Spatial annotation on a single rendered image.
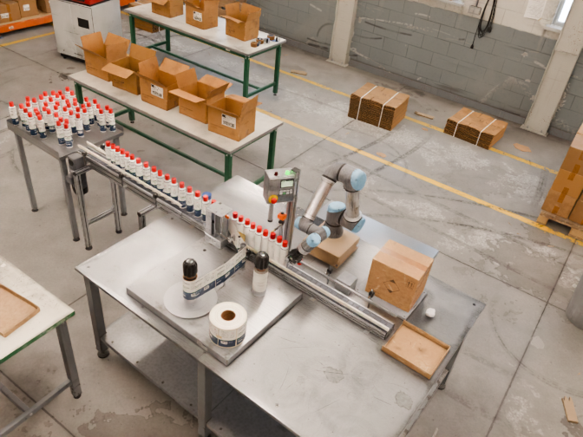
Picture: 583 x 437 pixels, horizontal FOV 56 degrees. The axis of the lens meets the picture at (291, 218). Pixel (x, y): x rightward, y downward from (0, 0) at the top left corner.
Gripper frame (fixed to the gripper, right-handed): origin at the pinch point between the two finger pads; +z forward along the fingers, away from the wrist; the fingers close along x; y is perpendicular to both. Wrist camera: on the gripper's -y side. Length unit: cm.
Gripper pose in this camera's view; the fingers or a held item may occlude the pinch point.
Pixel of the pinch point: (289, 261)
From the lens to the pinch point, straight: 342.3
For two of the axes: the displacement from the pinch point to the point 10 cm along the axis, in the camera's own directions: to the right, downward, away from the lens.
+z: -4.8, 4.8, 7.3
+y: -6.0, 4.3, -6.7
